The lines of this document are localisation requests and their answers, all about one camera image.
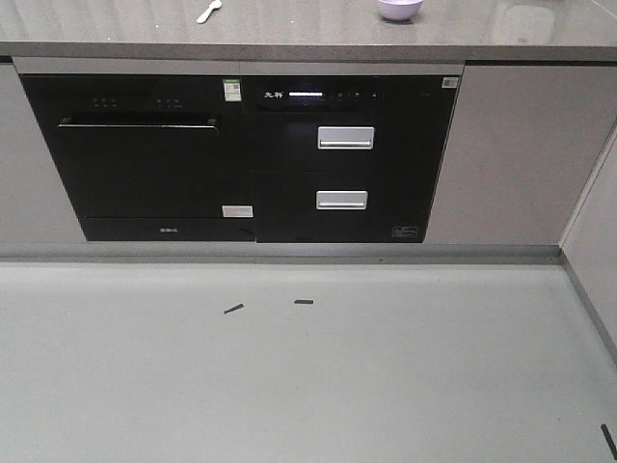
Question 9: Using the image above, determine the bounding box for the black built-in dishwasher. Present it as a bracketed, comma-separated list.
[21, 74, 255, 241]

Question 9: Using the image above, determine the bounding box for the purple plastic bowl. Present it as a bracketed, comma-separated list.
[376, 0, 423, 22]

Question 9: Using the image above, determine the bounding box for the grey side cabinet door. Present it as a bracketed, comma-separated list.
[563, 146, 616, 357]

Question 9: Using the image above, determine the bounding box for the black disinfection cabinet with drawers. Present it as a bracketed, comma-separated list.
[242, 75, 459, 243]

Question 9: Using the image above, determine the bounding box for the pale green plastic spoon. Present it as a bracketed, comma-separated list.
[196, 0, 223, 24]

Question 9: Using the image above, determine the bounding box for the black tape strip on floor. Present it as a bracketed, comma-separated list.
[223, 303, 245, 314]

